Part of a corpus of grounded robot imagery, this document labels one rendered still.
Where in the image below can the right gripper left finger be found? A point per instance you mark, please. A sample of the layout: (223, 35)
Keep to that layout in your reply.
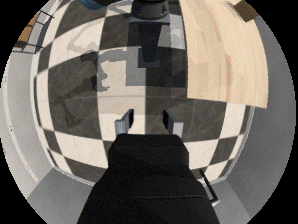
(125, 123)

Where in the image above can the brown cardboard box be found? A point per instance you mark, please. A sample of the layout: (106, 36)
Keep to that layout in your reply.
(245, 10)

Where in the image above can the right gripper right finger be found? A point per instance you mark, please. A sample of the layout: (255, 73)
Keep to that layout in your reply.
(173, 125)

